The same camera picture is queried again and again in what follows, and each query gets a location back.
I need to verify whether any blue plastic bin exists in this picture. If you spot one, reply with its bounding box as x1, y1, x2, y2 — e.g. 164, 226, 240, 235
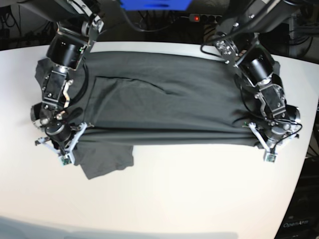
120, 0, 192, 11

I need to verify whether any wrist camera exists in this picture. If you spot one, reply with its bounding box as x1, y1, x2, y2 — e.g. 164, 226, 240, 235
59, 154, 74, 166
263, 152, 277, 163

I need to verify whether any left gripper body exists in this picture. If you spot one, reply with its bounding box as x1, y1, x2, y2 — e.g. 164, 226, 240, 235
243, 120, 303, 153

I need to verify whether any black OpenArm base box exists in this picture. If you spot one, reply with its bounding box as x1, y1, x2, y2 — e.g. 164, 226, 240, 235
275, 157, 319, 239

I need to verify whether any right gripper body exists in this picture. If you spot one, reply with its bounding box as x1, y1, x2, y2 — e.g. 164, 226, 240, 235
35, 121, 93, 157

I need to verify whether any dark grey T-shirt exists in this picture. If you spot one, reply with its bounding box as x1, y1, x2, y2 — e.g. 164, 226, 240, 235
34, 51, 281, 180

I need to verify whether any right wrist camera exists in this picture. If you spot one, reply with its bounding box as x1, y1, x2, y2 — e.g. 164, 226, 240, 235
59, 154, 74, 166

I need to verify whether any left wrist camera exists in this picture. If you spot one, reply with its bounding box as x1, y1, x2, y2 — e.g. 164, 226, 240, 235
263, 152, 277, 163

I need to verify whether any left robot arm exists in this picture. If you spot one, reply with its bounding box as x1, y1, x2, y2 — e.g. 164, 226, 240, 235
200, 0, 303, 157

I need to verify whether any black power strip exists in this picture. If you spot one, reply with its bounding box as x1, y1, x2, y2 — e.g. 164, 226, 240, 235
188, 14, 222, 24

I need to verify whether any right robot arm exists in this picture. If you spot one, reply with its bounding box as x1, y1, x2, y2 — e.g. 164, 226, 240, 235
17, 0, 104, 161

